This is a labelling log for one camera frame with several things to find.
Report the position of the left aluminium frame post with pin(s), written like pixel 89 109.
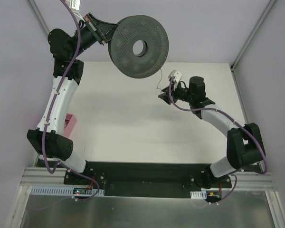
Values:
pixel 39 17

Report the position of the shiny metal sheet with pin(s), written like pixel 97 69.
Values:
pixel 242 209

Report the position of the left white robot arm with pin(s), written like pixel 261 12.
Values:
pixel 48 138

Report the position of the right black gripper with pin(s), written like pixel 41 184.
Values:
pixel 169 94

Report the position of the aluminium frame post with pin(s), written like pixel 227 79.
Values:
pixel 39 17
pixel 253 33

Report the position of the right aluminium frame post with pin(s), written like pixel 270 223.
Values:
pixel 253 33

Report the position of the left white cable duct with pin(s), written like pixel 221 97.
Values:
pixel 65 191

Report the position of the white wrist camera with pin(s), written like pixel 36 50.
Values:
pixel 176 77
pixel 74 5

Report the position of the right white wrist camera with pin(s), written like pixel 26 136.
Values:
pixel 176 77

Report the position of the black cable spool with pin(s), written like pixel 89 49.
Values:
pixel 139 46

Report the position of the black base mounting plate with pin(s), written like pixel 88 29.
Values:
pixel 145 180

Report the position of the white cable duct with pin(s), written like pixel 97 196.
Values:
pixel 197 195
pixel 65 191

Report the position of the right white cable duct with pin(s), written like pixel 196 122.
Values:
pixel 197 195

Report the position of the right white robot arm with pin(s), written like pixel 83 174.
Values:
pixel 244 141

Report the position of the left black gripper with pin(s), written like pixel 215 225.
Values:
pixel 95 29

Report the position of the front aluminium rail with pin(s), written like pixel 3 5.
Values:
pixel 41 176

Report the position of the pink plastic box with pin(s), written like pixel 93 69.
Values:
pixel 70 122

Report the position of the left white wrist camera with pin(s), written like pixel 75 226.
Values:
pixel 74 5

